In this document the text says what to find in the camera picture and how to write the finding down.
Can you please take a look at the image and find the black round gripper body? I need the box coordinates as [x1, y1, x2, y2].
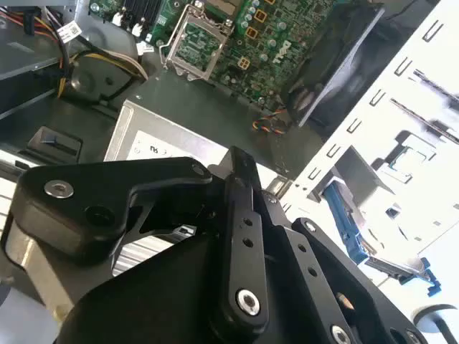
[57, 231, 323, 344]

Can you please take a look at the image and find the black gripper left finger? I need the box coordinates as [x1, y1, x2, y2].
[3, 145, 270, 336]

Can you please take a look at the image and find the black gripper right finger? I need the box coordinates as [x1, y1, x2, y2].
[254, 186, 427, 344]

